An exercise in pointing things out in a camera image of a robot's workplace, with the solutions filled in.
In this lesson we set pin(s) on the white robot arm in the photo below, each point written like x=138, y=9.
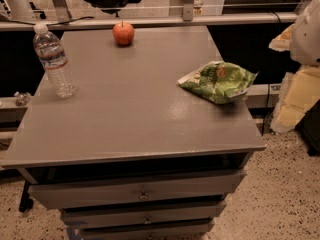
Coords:
x=305, y=38

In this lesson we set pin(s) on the green jalapeno chip bag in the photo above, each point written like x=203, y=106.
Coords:
x=219, y=82

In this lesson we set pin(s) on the grey drawer cabinet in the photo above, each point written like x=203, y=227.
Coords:
x=130, y=118

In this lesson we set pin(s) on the red apple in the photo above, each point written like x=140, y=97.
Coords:
x=123, y=33

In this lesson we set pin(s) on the top grey drawer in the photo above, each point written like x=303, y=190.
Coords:
x=140, y=189

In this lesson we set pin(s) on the grey drawer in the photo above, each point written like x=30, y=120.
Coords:
x=148, y=232
x=140, y=189
x=144, y=215

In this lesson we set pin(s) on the middle grey drawer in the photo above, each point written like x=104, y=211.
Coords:
x=144, y=215

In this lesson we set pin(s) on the bottom grey drawer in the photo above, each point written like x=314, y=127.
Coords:
x=148, y=232

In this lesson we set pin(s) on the clear plastic water bottle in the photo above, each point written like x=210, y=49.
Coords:
x=51, y=53

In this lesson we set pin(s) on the small crumpled foil object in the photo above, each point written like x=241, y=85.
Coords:
x=22, y=99

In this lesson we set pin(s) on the yellow foam block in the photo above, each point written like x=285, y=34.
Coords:
x=299, y=92

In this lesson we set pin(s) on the grey metal rail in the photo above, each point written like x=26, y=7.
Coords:
x=90, y=23

